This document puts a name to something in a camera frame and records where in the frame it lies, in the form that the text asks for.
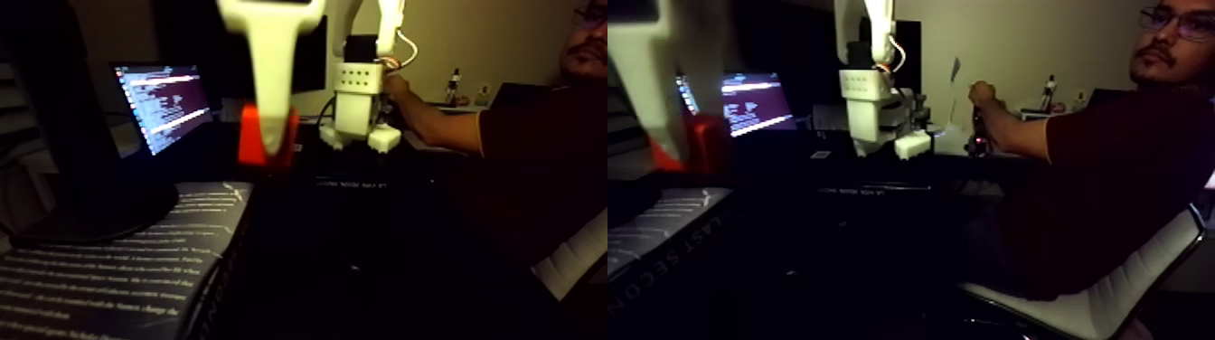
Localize red cube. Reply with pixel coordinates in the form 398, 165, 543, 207
237, 102, 300, 175

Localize dark leader arm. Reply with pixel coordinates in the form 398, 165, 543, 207
965, 106, 994, 158

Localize person's right hand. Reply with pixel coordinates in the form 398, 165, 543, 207
968, 80, 1001, 111

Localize black computer monitor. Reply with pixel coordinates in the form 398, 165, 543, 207
152, 0, 329, 108

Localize laptop with lit screen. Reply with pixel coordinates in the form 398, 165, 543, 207
110, 61, 218, 158

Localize black box with white lettering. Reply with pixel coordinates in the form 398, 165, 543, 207
268, 171, 447, 191

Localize black stand with round base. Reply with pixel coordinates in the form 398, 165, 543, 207
0, 0, 182, 250

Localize black book with white text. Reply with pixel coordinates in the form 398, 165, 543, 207
0, 180, 258, 340

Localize white side table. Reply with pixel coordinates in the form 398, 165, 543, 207
1015, 107, 1086, 123

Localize white chair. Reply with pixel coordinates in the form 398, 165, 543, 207
958, 203, 1211, 340

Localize person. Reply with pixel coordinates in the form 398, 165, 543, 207
996, 0, 1215, 300

